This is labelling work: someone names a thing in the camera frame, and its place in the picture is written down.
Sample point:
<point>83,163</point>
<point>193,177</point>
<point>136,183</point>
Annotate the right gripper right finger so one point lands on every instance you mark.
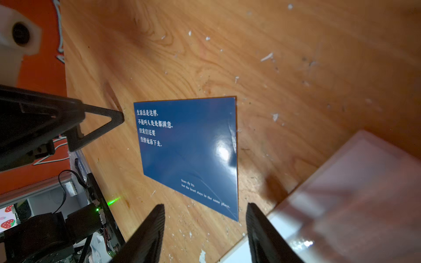
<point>266,244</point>

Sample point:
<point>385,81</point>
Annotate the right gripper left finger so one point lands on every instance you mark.
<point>145,244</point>

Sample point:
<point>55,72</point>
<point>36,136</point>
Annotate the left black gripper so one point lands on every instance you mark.
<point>33,128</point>

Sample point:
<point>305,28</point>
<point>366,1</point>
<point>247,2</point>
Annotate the white photo album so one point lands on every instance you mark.
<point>362,206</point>

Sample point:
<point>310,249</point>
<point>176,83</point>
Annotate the dark blue card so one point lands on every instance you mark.
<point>190,146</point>

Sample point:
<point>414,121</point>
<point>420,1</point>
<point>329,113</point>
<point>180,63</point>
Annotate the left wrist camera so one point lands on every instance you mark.
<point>19,37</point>

